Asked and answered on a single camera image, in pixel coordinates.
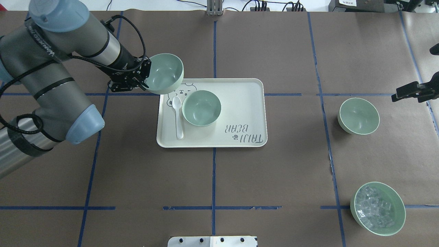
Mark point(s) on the white plastic spoon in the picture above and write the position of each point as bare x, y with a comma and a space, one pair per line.
177, 105

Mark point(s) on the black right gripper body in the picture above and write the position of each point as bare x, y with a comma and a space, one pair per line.
408, 92

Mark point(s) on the green bowl on tray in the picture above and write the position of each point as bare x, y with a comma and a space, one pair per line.
201, 108

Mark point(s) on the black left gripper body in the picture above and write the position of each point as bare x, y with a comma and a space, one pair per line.
127, 62

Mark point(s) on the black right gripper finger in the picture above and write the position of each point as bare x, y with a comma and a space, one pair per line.
409, 90

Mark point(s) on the black box with labels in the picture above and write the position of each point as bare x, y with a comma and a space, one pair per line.
356, 6

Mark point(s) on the green bowl with ice cubes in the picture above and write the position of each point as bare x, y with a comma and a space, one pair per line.
378, 208

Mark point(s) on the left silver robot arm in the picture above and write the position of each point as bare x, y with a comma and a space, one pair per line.
33, 55

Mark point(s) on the aluminium frame post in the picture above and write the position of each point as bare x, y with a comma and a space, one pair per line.
214, 7

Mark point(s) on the pale green serving tray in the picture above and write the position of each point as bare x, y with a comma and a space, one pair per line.
241, 123

